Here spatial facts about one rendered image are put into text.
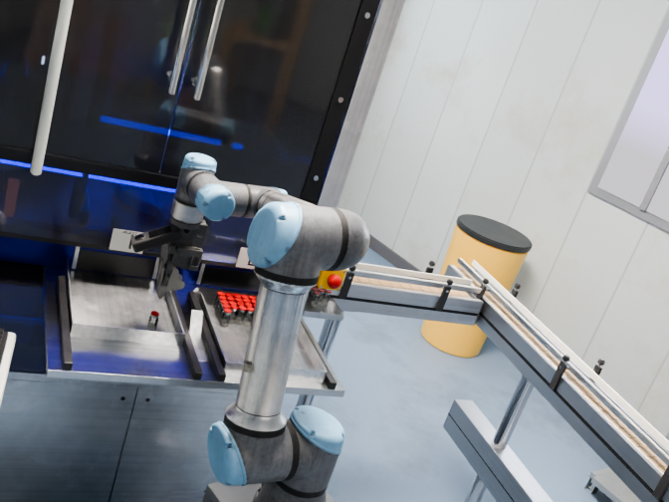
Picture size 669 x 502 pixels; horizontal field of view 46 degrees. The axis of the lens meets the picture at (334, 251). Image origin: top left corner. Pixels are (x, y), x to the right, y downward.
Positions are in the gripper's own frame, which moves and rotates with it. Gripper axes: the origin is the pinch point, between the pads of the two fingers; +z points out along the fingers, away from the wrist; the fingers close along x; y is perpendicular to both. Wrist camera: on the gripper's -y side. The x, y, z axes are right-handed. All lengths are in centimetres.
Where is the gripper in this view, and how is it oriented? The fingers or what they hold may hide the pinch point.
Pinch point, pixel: (157, 292)
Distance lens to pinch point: 193.8
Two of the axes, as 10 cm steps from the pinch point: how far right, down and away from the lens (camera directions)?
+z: -3.0, 8.9, 3.4
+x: -3.3, -4.3, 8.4
